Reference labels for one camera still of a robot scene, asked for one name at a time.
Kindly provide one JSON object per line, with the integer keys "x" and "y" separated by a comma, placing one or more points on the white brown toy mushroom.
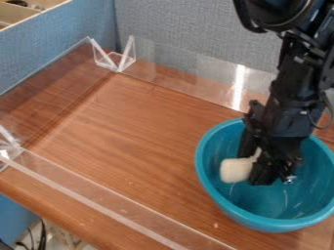
{"x": 236, "y": 169}

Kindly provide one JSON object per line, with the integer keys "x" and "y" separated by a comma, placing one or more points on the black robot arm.
{"x": 301, "y": 92}

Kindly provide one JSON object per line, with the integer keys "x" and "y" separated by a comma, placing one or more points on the clear acrylic front barrier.
{"x": 153, "y": 224}

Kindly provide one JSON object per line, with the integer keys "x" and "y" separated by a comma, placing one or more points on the clear acrylic barrier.
{"x": 34, "y": 104}
{"x": 221, "y": 82}
{"x": 153, "y": 224}

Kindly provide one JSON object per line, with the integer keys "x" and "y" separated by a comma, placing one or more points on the clear acrylic corner bracket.
{"x": 112, "y": 60}

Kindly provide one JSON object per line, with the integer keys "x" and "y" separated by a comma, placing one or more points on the wooden shelf unit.
{"x": 18, "y": 11}

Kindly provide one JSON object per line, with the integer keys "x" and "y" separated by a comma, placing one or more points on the blue plastic bowl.
{"x": 276, "y": 208}

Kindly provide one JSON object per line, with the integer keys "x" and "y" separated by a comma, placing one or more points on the clear acrylic left barrier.
{"x": 34, "y": 104}

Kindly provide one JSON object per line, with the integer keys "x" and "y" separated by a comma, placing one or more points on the clear acrylic back barrier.
{"x": 221, "y": 82}

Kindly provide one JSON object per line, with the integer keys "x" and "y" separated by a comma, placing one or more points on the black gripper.
{"x": 277, "y": 127}

